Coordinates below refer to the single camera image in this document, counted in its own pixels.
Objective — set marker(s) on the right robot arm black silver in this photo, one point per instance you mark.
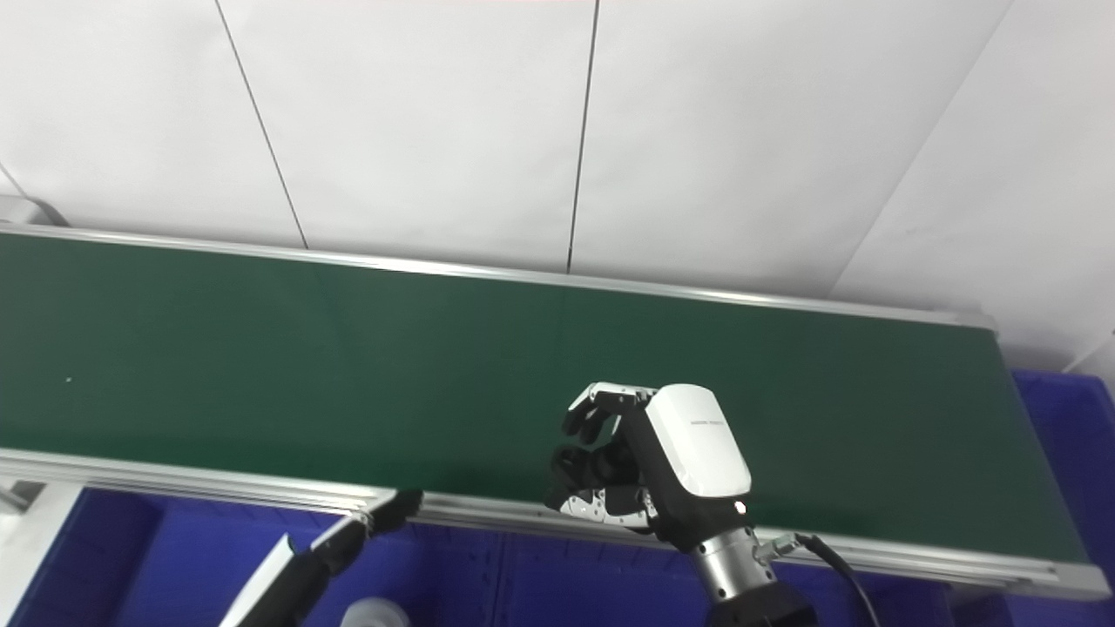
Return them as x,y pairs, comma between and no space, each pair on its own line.
736,575

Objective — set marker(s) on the green conveyor belt aluminium frame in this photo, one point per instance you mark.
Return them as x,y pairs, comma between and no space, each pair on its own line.
348,366

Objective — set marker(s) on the white cylindrical plastic part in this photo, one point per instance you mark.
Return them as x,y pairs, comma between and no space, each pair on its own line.
375,614

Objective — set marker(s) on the black flanged plastic part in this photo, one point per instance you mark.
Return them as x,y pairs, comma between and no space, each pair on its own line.
594,470

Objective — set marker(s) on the aluminium conveyor support leg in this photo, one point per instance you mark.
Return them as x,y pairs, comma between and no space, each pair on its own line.
30,501

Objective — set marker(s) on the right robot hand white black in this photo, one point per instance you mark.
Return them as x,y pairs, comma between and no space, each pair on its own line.
697,453

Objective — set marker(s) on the blue plastic bin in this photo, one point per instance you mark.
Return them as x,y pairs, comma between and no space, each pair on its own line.
157,566
601,583
1067,453

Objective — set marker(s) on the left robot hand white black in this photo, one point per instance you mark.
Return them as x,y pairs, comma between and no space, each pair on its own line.
305,570

